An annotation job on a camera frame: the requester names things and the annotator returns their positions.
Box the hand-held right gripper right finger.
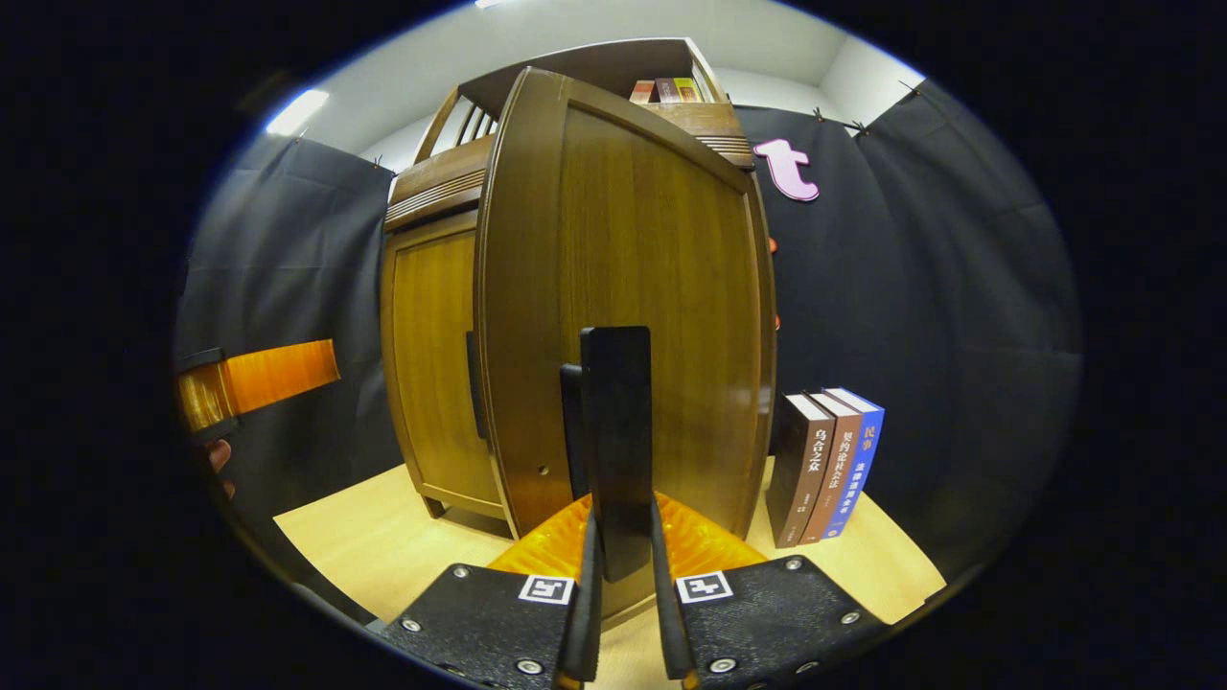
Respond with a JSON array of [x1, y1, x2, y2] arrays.
[[650, 491, 888, 690]]

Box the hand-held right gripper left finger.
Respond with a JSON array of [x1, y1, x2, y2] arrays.
[[369, 494, 603, 690]]

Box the wooden shoe cabinet door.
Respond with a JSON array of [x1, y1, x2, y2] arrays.
[[475, 67, 777, 629], [383, 211, 504, 520]]

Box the black door handle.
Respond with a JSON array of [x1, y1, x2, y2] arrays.
[[559, 326, 655, 583], [465, 331, 491, 445]]

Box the wooden double-door shoe cabinet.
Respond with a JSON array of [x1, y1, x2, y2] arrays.
[[381, 36, 779, 629]]

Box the dark brown book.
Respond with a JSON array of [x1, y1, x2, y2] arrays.
[[765, 393, 837, 549]]

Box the blue book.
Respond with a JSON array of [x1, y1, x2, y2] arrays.
[[822, 386, 886, 540]]

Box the ceiling light panel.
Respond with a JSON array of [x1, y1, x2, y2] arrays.
[[266, 89, 330, 136]]

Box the black backdrop cloth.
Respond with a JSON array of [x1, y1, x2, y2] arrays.
[[174, 79, 1084, 624]]

